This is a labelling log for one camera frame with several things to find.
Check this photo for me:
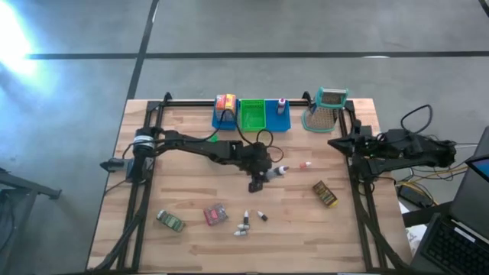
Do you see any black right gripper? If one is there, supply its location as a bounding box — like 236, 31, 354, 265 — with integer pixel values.
328, 120, 384, 158

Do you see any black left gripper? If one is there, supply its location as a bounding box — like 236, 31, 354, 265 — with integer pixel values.
240, 143, 274, 194

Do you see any purple-capped gel bottle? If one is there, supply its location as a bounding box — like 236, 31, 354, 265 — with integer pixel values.
264, 165, 290, 181

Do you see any yellow food box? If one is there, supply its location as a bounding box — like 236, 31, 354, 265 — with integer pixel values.
225, 93, 238, 121

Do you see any green-lidded spice jar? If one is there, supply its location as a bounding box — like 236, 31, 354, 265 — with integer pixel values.
155, 209, 187, 234

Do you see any red patterned box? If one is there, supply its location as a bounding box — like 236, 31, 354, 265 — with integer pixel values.
202, 202, 230, 227

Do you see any blue plastic basket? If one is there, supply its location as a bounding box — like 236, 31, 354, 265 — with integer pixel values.
211, 97, 241, 131
264, 99, 292, 133

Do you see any green plastic basket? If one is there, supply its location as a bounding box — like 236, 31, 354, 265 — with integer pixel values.
238, 99, 267, 133

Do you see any black power brick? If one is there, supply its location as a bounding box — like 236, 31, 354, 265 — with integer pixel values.
397, 183, 436, 209

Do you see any white paper sheet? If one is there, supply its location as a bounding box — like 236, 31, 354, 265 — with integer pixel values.
399, 200, 429, 257

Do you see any grey laptop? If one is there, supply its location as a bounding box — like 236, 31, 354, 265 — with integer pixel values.
449, 125, 489, 230

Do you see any black laptop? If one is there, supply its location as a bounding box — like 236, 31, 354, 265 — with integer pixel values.
410, 212, 489, 275

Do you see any teal-handled box grater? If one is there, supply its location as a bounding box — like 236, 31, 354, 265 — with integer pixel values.
301, 86, 351, 134

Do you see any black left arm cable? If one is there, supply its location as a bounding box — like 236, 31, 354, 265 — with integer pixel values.
206, 109, 285, 164

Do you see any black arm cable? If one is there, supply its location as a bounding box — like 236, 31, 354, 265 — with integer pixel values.
206, 109, 285, 164
400, 103, 435, 134

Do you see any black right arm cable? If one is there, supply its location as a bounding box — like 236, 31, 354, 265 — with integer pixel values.
400, 103, 435, 134

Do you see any yellow floor cable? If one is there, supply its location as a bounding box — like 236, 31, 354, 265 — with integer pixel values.
395, 166, 470, 192

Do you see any black aluminium table frame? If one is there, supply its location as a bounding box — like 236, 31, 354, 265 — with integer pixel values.
86, 91, 416, 275

